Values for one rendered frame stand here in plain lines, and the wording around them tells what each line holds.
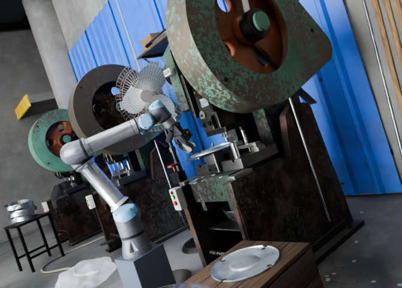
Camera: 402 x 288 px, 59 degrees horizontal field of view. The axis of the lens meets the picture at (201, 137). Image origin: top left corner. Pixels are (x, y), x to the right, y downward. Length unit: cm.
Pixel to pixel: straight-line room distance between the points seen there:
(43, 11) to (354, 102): 606
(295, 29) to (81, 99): 191
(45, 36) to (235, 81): 600
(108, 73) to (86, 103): 35
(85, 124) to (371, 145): 230
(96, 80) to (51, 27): 427
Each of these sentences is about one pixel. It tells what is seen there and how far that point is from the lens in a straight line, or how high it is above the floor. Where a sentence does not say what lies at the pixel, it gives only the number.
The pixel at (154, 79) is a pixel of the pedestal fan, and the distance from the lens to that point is 287.
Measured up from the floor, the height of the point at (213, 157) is 74.
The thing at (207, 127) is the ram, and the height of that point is 92.
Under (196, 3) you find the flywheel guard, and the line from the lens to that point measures 169.
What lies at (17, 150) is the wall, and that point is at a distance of 841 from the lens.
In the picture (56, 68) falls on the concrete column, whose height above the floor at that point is 280.
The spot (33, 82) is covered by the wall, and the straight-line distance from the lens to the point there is 880.
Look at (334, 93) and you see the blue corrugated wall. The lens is 298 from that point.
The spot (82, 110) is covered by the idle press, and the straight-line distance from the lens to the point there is 321.
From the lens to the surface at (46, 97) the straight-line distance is 743.
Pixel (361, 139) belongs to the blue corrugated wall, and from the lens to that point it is 294.
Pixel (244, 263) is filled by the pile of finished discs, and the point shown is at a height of 36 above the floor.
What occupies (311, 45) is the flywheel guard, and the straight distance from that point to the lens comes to 220.
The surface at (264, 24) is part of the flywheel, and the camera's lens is 184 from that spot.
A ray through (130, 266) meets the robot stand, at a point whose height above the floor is 43.
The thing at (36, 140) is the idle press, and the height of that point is 141.
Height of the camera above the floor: 93
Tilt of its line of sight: 2 degrees down
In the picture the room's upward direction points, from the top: 18 degrees counter-clockwise
